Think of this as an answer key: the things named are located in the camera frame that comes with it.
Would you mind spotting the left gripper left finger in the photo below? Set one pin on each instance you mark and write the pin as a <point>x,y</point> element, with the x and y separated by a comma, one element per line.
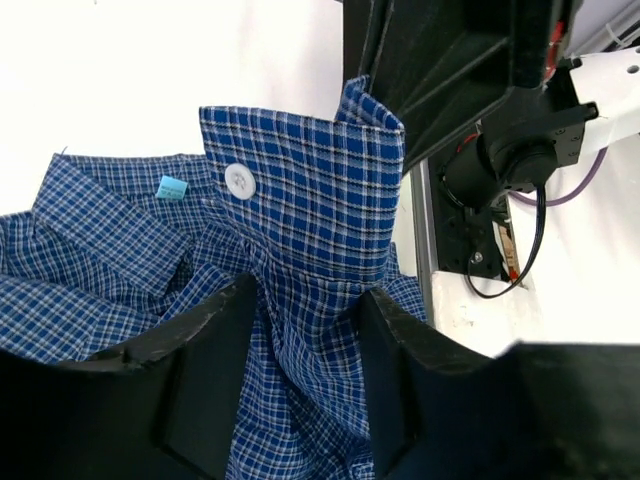
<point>162,405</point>

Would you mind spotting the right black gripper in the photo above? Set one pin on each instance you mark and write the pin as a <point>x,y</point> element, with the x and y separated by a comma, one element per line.
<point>440,66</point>

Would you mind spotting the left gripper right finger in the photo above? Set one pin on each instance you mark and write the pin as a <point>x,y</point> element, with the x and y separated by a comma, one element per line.
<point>438,410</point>

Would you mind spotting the blue plaid long sleeve shirt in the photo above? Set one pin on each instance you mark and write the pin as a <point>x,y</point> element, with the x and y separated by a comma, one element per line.
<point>113,247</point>

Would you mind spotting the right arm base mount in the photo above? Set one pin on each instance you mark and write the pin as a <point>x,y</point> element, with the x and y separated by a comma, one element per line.
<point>464,240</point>

